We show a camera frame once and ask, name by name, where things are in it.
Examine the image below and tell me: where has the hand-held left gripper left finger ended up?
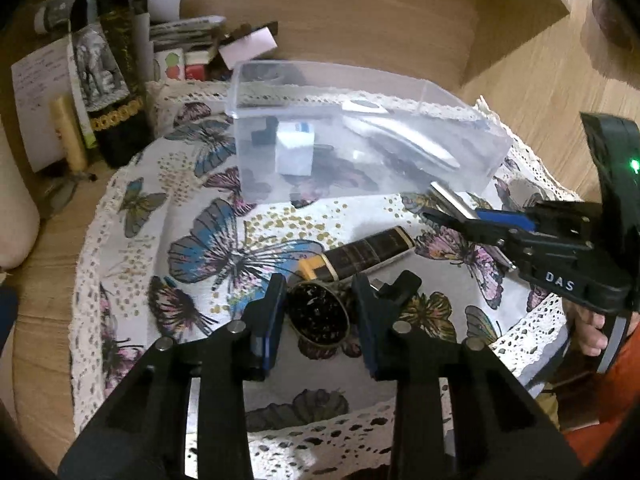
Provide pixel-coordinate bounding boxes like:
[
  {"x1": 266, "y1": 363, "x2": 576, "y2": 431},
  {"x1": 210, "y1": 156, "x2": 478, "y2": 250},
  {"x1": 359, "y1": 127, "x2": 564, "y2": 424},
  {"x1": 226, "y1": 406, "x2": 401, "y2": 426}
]
[{"x1": 57, "y1": 274, "x2": 288, "y2": 480}]

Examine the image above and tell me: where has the stack of small boxes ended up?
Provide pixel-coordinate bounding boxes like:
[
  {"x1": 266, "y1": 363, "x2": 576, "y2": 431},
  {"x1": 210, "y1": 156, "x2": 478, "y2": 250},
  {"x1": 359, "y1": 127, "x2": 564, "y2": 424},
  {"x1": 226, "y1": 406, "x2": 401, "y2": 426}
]
[{"x1": 147, "y1": 15, "x2": 228, "y2": 83}]

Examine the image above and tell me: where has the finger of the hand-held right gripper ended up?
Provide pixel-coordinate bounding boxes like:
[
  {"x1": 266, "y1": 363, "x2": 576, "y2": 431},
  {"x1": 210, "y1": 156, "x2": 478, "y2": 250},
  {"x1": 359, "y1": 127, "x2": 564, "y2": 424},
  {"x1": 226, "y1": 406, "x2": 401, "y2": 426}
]
[
  {"x1": 474, "y1": 208, "x2": 535, "y2": 233},
  {"x1": 421, "y1": 211, "x2": 523, "y2": 272}
]

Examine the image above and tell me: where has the small yellow lighter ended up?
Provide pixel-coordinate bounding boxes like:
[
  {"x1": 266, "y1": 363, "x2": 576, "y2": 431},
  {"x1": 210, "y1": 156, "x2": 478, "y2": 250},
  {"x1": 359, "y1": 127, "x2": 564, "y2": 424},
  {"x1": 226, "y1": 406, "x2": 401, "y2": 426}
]
[{"x1": 298, "y1": 256, "x2": 328, "y2": 282}]

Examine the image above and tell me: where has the butterfly print lace tablecloth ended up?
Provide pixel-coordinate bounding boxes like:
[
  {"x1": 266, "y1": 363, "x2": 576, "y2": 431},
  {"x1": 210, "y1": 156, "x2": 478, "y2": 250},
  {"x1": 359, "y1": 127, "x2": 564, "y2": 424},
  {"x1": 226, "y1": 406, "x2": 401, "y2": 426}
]
[{"x1": 70, "y1": 79, "x2": 585, "y2": 480}]

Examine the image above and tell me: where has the clear plastic container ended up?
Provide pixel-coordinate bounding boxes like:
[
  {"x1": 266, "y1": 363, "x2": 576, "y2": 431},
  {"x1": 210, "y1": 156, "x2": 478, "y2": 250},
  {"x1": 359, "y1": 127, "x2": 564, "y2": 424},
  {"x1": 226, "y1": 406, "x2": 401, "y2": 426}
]
[{"x1": 226, "y1": 59, "x2": 513, "y2": 207}]

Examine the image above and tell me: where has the silver metal bar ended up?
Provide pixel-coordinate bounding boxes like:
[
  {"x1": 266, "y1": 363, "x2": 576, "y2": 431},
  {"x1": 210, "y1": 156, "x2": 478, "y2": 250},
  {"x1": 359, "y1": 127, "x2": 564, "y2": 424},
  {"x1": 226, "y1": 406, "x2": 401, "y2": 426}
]
[{"x1": 426, "y1": 181, "x2": 482, "y2": 222}]

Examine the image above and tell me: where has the small white box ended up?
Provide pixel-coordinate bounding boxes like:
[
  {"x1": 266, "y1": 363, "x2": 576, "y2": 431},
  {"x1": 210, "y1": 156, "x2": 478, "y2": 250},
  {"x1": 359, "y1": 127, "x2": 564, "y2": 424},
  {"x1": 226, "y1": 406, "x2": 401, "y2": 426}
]
[{"x1": 276, "y1": 121, "x2": 317, "y2": 177}]

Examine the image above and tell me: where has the orange clothing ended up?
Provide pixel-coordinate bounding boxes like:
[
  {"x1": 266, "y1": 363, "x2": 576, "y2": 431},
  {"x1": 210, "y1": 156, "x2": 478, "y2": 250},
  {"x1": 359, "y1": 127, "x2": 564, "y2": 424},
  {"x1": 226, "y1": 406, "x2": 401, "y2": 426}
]
[{"x1": 564, "y1": 312, "x2": 640, "y2": 467}]

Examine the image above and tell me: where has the dark glossy elongated item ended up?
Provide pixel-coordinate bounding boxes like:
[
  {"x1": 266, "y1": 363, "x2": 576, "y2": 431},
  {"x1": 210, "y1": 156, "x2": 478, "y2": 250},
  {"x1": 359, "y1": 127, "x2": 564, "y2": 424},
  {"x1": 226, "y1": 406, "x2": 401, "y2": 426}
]
[{"x1": 344, "y1": 100, "x2": 463, "y2": 173}]

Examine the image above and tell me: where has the person's right hand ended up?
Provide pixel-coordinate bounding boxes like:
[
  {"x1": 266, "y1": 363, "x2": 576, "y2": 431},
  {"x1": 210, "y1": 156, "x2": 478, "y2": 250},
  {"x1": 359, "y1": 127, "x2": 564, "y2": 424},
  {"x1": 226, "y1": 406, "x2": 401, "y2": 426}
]
[{"x1": 574, "y1": 305, "x2": 632, "y2": 357}]

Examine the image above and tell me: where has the dark bottle with elephant figure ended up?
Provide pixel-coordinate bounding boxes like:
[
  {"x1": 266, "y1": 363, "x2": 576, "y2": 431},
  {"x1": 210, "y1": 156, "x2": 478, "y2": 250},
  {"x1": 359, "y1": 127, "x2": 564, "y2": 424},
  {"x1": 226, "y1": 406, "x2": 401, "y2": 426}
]
[{"x1": 67, "y1": 0, "x2": 153, "y2": 168}]

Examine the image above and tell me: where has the brown round wooden object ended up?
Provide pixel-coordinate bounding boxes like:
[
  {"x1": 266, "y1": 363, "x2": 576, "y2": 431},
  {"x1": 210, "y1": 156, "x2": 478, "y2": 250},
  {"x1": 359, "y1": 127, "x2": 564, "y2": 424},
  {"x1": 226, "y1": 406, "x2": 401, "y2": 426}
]
[{"x1": 590, "y1": 0, "x2": 640, "y2": 53}]

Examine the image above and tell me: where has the dark brown flask-shaped lighter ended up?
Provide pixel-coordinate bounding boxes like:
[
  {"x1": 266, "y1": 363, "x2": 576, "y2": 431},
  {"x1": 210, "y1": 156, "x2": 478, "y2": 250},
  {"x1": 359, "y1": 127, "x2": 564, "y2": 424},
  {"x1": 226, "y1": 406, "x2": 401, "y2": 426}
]
[{"x1": 320, "y1": 227, "x2": 415, "y2": 282}]

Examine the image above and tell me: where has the yellowish candle stick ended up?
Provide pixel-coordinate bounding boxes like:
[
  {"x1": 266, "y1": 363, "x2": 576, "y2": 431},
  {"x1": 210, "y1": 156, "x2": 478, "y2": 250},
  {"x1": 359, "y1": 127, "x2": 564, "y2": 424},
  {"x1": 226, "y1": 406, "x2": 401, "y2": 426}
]
[{"x1": 49, "y1": 96, "x2": 90, "y2": 173}]

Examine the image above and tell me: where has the handwritten paper note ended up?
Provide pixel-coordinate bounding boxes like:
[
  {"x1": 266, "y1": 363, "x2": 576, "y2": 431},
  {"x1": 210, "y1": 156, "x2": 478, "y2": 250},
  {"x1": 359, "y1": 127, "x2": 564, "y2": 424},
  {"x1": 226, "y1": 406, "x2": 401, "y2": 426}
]
[{"x1": 11, "y1": 46, "x2": 76, "y2": 173}]

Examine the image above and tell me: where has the wooden shelf panel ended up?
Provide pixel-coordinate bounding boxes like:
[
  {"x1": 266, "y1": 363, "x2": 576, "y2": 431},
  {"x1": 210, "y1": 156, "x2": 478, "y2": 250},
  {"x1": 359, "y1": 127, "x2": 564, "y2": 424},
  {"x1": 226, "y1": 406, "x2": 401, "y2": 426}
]
[{"x1": 450, "y1": 0, "x2": 572, "y2": 97}]

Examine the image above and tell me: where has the white card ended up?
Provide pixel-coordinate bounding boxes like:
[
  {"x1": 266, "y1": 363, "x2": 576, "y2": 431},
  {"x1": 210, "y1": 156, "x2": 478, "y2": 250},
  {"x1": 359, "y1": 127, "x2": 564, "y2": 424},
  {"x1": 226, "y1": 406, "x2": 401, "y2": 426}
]
[{"x1": 219, "y1": 27, "x2": 278, "y2": 68}]

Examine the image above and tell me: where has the white rounded object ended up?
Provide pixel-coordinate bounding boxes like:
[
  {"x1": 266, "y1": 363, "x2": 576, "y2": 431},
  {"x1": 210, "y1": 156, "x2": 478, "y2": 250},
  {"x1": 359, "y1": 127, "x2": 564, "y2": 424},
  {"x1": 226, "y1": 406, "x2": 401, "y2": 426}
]
[{"x1": 0, "y1": 120, "x2": 41, "y2": 268}]

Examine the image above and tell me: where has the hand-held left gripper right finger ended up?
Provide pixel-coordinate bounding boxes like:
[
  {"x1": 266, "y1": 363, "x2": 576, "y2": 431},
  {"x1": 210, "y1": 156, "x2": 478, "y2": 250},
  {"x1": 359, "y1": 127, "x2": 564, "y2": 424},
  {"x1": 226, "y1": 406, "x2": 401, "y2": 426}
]
[{"x1": 351, "y1": 272, "x2": 586, "y2": 480}]

